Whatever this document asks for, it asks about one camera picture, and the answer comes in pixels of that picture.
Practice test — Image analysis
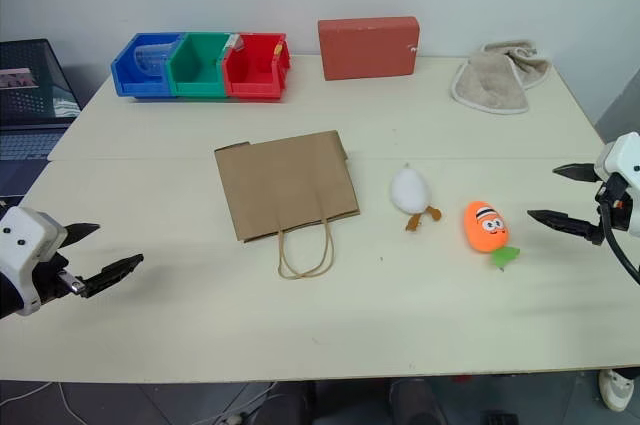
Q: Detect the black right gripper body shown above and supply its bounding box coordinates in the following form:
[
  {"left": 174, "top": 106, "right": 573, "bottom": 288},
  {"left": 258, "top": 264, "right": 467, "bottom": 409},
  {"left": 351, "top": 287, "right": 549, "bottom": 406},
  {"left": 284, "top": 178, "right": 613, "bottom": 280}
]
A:
[{"left": 592, "top": 171, "right": 632, "bottom": 246}]

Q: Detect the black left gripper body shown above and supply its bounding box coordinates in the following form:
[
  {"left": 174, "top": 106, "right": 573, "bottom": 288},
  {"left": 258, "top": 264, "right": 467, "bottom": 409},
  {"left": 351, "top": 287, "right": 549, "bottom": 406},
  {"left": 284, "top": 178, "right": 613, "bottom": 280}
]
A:
[{"left": 30, "top": 252, "right": 85, "bottom": 307}]

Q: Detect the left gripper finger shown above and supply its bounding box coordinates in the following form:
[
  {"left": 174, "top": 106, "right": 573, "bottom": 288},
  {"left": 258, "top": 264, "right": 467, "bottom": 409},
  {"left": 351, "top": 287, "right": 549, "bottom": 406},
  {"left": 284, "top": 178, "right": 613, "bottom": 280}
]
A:
[
  {"left": 78, "top": 253, "right": 145, "bottom": 299},
  {"left": 61, "top": 222, "right": 102, "bottom": 249}
]

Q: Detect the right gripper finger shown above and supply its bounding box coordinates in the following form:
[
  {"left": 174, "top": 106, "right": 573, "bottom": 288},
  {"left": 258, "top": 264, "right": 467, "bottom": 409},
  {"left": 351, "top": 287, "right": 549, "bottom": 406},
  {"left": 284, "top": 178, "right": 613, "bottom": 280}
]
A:
[
  {"left": 551, "top": 162, "right": 599, "bottom": 185},
  {"left": 526, "top": 209, "right": 604, "bottom": 246}
]

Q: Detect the brown paper bag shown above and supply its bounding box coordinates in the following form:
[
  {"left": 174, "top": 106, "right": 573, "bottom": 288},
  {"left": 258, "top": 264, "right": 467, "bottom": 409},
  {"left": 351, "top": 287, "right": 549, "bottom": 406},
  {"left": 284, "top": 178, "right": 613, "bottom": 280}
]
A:
[{"left": 213, "top": 129, "right": 362, "bottom": 281}]

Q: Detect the orange plush carrot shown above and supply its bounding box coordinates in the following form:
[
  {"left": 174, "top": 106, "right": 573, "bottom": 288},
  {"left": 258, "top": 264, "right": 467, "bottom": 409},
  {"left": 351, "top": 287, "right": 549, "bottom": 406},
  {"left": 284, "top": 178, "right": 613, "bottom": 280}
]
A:
[{"left": 462, "top": 200, "right": 522, "bottom": 274}]

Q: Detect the beige towel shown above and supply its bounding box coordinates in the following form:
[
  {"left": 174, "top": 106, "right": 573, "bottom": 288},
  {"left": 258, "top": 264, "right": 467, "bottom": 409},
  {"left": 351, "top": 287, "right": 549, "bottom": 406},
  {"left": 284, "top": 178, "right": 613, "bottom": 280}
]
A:
[{"left": 450, "top": 39, "right": 553, "bottom": 117}]

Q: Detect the dark laptop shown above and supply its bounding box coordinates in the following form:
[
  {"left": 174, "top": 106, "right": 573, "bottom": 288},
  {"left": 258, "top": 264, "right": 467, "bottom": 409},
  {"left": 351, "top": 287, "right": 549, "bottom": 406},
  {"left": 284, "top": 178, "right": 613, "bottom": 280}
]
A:
[{"left": 0, "top": 37, "right": 83, "bottom": 199}]

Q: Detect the white plush chick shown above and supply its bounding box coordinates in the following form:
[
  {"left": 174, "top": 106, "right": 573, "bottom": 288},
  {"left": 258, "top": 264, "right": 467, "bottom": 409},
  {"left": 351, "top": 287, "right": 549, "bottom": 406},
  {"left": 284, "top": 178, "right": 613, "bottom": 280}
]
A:
[{"left": 389, "top": 162, "right": 444, "bottom": 233}]

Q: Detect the blue plastic storage bin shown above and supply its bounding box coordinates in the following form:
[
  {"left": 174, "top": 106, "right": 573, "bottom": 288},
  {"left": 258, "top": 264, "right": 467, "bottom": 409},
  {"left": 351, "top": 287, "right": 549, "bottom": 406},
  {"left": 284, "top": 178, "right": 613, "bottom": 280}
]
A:
[{"left": 110, "top": 32, "right": 182, "bottom": 99}]

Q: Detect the white rounded object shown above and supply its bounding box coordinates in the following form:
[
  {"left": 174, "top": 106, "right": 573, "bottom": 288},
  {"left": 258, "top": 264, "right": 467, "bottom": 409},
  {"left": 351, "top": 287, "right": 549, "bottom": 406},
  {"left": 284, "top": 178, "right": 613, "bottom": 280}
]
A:
[{"left": 598, "top": 367, "right": 640, "bottom": 414}]

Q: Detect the clear plastic measuring cup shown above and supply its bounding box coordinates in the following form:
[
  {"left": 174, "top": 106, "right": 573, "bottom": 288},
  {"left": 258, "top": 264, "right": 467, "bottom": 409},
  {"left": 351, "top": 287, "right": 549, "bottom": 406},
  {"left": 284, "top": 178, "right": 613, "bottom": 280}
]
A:
[{"left": 132, "top": 40, "right": 177, "bottom": 81}]

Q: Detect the green plastic storage bin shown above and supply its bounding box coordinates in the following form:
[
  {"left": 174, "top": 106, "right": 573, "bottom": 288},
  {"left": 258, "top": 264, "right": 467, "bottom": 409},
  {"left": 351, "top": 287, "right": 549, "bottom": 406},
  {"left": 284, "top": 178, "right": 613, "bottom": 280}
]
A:
[{"left": 165, "top": 32, "right": 239, "bottom": 99}]

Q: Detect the red plastic storage bin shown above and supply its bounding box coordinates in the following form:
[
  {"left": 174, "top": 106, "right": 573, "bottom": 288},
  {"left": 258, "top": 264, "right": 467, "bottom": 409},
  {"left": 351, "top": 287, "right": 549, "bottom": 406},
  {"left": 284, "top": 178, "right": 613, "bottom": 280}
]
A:
[{"left": 221, "top": 32, "right": 292, "bottom": 103}]

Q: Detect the red brick block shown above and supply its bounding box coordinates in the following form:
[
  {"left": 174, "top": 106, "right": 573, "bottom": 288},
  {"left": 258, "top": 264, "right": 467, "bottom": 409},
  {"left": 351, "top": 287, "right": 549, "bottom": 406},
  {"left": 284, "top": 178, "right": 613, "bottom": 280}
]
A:
[{"left": 317, "top": 15, "right": 420, "bottom": 82}]

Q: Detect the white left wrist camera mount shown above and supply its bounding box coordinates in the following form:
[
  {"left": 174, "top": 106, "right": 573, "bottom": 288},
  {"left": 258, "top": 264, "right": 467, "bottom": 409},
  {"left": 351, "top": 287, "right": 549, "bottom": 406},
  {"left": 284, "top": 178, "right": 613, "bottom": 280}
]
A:
[{"left": 0, "top": 206, "right": 68, "bottom": 317}]

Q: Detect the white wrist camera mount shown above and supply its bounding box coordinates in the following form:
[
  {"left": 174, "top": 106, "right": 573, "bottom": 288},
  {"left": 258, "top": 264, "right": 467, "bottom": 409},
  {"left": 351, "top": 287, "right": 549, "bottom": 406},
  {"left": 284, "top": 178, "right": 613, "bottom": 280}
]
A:
[
  {"left": 593, "top": 131, "right": 640, "bottom": 237},
  {"left": 0, "top": 206, "right": 68, "bottom": 317}
]

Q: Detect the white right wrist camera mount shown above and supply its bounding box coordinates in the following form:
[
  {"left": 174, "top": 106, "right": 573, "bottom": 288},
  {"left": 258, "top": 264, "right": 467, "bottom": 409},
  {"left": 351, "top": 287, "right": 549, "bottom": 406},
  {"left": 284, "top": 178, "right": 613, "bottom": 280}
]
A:
[{"left": 593, "top": 131, "right": 640, "bottom": 237}]

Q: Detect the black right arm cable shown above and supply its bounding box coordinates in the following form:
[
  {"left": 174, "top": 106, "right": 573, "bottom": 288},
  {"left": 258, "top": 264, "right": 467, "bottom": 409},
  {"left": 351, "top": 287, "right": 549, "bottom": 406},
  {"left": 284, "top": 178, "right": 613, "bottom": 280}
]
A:
[{"left": 601, "top": 202, "right": 640, "bottom": 288}]

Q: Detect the white floor cable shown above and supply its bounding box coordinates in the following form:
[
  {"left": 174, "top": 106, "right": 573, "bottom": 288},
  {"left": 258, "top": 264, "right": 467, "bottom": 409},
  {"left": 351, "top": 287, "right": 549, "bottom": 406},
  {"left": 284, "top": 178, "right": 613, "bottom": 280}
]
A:
[
  {"left": 214, "top": 380, "right": 279, "bottom": 425},
  {"left": 48, "top": 381, "right": 96, "bottom": 425}
]

